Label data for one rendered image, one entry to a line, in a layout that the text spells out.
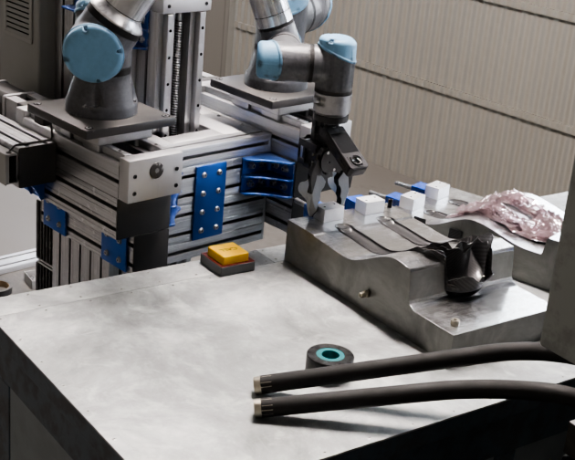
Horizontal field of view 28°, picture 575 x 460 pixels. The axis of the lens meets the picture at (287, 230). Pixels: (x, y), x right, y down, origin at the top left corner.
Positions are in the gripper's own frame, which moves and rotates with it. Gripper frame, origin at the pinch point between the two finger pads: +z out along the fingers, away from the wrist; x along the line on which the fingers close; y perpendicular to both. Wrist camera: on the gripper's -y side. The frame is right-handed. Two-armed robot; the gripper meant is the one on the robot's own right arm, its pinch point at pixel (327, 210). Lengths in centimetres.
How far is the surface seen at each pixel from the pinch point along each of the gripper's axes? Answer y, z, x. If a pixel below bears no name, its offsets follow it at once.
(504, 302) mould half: -42.0, 4.5, -9.8
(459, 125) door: 186, 58, -222
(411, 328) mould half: -37.5, 7.9, 8.3
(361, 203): -0.9, -0.5, -8.3
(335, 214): -2.3, 0.3, -0.4
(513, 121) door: 158, 49, -225
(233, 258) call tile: 1.1, 7.5, 21.5
